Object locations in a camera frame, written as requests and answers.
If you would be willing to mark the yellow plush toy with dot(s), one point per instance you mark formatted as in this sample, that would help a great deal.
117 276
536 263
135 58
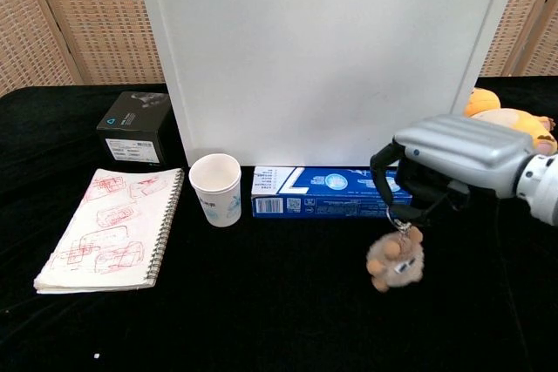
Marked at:
484 102

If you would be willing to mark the woven rattan folding screen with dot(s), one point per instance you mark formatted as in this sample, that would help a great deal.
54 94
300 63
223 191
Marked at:
87 19
527 19

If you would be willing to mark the black tablecloth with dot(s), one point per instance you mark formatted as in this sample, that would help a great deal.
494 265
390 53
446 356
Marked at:
261 302

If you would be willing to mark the black product box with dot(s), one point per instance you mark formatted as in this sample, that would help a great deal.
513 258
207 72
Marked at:
131 128

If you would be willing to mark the spiral notebook with red drawings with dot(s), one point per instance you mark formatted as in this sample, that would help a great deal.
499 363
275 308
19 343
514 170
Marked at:
109 232

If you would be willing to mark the white paper cup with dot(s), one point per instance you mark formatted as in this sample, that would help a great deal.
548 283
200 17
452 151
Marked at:
218 202

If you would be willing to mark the white upright board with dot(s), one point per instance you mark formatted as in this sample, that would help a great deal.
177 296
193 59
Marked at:
314 58

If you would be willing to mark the blue toothpaste box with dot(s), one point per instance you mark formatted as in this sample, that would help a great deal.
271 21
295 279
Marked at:
322 202

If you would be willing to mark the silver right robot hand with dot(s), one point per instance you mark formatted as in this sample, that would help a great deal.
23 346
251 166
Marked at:
466 150

